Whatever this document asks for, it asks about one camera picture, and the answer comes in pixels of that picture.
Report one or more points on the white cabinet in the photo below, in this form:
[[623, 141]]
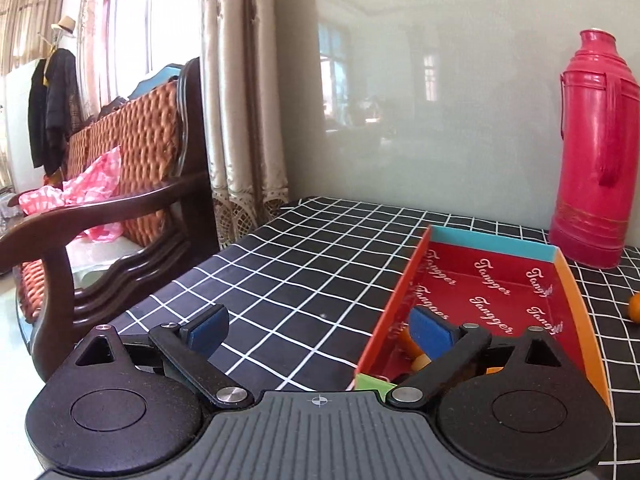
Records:
[[15, 125]]

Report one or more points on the white seat cushion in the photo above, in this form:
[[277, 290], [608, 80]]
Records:
[[100, 260]]

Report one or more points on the colourful cardboard box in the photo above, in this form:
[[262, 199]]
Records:
[[490, 285]]

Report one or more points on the beige lace curtain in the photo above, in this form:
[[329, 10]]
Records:
[[240, 110]]

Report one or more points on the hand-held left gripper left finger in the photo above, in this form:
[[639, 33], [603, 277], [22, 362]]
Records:
[[207, 329]]

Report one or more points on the straw hat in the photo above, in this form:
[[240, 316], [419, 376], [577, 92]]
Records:
[[65, 26]]

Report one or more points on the red thermos flask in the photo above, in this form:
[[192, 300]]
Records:
[[595, 160]]

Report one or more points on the small orange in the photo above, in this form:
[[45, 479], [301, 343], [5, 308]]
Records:
[[405, 342], [495, 371], [635, 307]]

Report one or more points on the wooden woven-back armchair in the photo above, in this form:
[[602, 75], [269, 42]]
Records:
[[140, 135]]

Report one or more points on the brown window curtain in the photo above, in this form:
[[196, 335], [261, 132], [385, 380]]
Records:
[[30, 15]]

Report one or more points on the black hanging coat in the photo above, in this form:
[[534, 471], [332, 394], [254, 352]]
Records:
[[52, 105]]

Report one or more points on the pink checkered cloth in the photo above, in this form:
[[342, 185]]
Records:
[[75, 190]]

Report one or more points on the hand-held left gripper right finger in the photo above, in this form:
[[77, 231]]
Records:
[[431, 331]]

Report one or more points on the black white checked tablecloth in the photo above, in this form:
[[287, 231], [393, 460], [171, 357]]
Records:
[[300, 270]]

